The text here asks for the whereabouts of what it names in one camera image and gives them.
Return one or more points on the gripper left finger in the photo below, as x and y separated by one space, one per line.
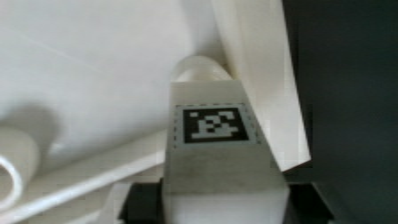
142 210

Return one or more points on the white square tabletop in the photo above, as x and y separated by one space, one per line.
87 53

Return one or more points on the white table leg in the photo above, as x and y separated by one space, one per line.
222 186

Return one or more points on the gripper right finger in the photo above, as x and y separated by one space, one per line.
305 209

